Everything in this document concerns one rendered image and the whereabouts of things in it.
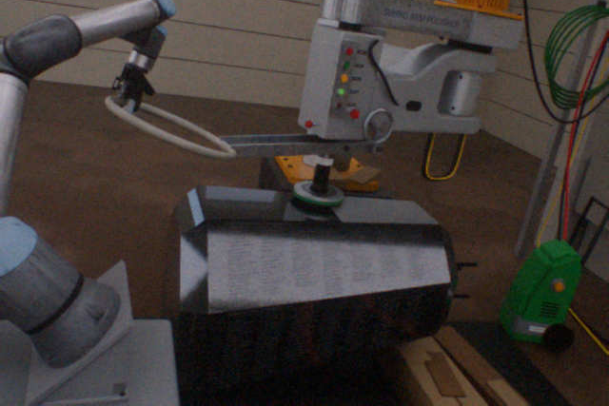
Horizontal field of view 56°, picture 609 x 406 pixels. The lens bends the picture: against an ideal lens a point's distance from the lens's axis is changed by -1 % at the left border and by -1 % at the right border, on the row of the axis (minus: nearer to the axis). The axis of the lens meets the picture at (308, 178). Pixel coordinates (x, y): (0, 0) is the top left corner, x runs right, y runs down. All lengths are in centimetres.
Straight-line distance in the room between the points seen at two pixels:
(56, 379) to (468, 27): 202
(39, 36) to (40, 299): 67
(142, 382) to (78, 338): 20
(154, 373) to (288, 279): 90
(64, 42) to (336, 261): 124
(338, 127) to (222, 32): 604
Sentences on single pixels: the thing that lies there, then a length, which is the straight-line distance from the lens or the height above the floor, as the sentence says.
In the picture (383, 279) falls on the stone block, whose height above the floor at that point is 68.
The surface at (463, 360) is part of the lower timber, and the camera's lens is 309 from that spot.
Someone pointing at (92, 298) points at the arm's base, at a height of 105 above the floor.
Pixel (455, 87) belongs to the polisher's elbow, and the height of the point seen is 138.
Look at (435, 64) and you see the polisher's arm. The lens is 250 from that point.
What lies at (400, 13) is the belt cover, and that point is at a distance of 232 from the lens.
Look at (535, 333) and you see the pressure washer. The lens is 359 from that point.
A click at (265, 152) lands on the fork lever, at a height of 108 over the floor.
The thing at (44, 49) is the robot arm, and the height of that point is 144.
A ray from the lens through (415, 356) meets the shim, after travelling 275.
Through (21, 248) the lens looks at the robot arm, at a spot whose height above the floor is 116.
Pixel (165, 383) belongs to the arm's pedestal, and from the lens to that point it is 133.
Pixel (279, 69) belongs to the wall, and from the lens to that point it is 842.
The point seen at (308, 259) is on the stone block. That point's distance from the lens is 218.
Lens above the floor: 169
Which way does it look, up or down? 18 degrees down
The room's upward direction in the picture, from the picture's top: 10 degrees clockwise
